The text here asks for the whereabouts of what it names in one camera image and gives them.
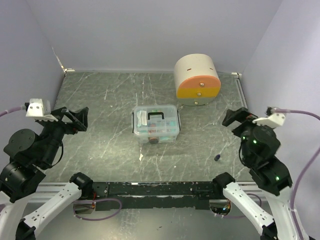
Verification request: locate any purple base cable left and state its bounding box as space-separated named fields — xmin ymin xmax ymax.
xmin=72 ymin=198 xmax=123 ymax=221

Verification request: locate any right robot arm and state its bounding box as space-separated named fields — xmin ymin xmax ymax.
xmin=212 ymin=107 xmax=311 ymax=240

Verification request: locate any amber bottle orange label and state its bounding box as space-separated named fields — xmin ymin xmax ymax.
xmin=148 ymin=136 xmax=160 ymax=145

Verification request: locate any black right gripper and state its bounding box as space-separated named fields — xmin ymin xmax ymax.
xmin=222 ymin=106 xmax=275 ymax=163

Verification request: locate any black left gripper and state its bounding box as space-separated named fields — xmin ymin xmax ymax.
xmin=38 ymin=105 xmax=89 ymax=165

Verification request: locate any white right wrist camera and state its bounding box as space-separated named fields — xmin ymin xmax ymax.
xmin=252 ymin=107 xmax=286 ymax=129

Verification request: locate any clear plastic storage box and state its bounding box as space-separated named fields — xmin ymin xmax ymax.
xmin=131 ymin=104 xmax=181 ymax=146

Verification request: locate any clear packet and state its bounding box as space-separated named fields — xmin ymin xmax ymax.
xmin=138 ymin=110 xmax=148 ymax=126

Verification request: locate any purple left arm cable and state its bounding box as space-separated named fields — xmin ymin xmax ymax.
xmin=0 ymin=106 xmax=27 ymax=118

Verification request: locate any round drawer cabinet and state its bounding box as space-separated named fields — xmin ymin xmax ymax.
xmin=173 ymin=53 xmax=221 ymax=106

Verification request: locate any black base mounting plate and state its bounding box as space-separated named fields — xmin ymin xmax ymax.
xmin=88 ymin=181 xmax=226 ymax=211

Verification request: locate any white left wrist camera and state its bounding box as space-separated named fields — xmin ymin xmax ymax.
xmin=25 ymin=98 xmax=57 ymax=122

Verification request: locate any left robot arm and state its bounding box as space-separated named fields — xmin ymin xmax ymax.
xmin=0 ymin=104 xmax=94 ymax=240

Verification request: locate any clear compartment tray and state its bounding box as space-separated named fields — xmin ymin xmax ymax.
xmin=132 ymin=110 xmax=181 ymax=135

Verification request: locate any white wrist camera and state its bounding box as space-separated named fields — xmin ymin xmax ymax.
xmin=252 ymin=107 xmax=286 ymax=129
xmin=25 ymin=98 xmax=57 ymax=122

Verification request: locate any aluminium frame rail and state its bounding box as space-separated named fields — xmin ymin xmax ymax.
xmin=231 ymin=72 xmax=248 ymax=108

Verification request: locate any small dark blue cap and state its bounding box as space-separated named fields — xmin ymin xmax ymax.
xmin=214 ymin=154 xmax=221 ymax=161

